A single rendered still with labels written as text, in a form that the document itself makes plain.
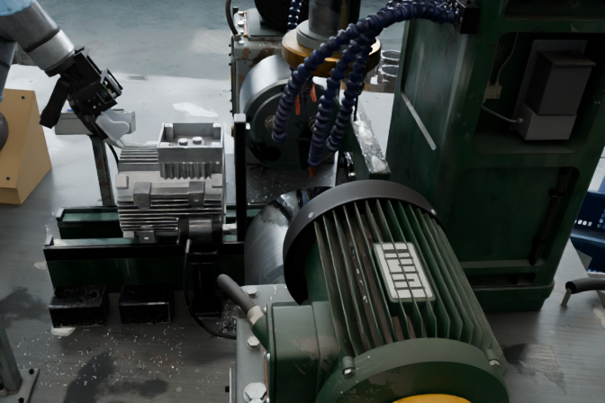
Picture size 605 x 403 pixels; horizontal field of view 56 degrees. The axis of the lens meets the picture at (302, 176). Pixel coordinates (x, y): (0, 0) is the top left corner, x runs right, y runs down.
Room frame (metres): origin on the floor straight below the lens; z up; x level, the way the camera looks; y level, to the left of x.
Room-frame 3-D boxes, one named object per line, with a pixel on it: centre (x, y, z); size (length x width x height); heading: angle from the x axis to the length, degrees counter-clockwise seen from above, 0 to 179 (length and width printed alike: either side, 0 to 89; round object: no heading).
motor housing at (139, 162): (0.96, 0.26, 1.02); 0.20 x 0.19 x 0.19; 97
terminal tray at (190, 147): (0.96, 0.22, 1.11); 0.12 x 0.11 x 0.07; 97
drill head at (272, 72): (1.34, 0.05, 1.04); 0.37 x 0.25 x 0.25; 8
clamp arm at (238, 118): (0.84, 0.11, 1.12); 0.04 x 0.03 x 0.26; 98
